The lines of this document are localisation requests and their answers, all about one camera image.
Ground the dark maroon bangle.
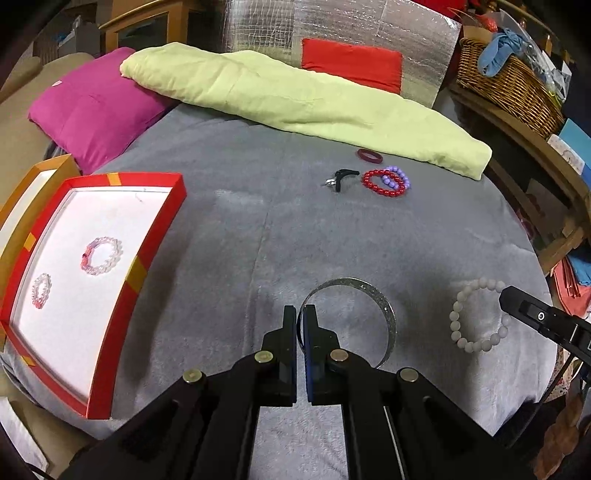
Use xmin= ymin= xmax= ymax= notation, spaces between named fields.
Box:
xmin=356 ymin=148 xmax=384 ymax=164

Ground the black cord bracelet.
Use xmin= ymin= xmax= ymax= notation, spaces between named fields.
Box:
xmin=320 ymin=168 xmax=361 ymax=193

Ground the small pink clear bead bracelet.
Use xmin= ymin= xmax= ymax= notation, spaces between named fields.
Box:
xmin=31 ymin=272 xmax=53 ymax=310

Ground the red cushion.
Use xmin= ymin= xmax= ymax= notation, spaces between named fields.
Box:
xmin=301 ymin=38 xmax=403 ymax=94

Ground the blue cardboard box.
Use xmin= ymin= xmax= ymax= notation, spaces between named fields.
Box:
xmin=547 ymin=119 xmax=591 ymax=186

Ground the light green folded blanket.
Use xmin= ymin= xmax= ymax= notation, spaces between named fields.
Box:
xmin=119 ymin=42 xmax=492 ymax=180

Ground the silver insulation foil panel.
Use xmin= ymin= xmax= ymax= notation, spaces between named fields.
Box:
xmin=222 ymin=0 xmax=462 ymax=107

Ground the magenta pillow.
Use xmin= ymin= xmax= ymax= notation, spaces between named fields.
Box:
xmin=28 ymin=47 xmax=175 ymax=174

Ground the white bead bracelet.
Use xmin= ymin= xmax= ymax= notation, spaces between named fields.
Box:
xmin=448 ymin=276 xmax=513 ymax=355

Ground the red bead bracelet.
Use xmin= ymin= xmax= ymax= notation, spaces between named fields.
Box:
xmin=361 ymin=168 xmax=408 ymax=198

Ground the silver glitter bangle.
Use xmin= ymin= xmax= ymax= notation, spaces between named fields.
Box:
xmin=295 ymin=277 xmax=397 ymax=368

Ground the purple bead bracelet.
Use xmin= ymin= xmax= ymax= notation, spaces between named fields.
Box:
xmin=382 ymin=165 xmax=412 ymax=192

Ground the wooden shelf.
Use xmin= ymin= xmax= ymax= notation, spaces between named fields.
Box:
xmin=449 ymin=83 xmax=590 ymax=274

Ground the wooden cabinet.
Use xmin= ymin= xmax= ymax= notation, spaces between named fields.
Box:
xmin=99 ymin=0 xmax=206 ymax=53

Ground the blue cloth in basket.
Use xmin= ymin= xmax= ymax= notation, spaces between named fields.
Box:
xmin=477 ymin=29 xmax=526 ymax=78

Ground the orange box lid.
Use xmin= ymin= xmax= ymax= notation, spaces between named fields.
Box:
xmin=1 ymin=155 xmax=80 ymax=297

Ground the black cable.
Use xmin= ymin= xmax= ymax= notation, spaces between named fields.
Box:
xmin=530 ymin=354 xmax=583 ymax=416

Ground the wicker basket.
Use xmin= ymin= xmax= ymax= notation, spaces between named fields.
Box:
xmin=457 ymin=39 xmax=565 ymax=138

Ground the red jewelry box tray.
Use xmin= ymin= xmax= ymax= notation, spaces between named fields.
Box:
xmin=1 ymin=172 xmax=186 ymax=420

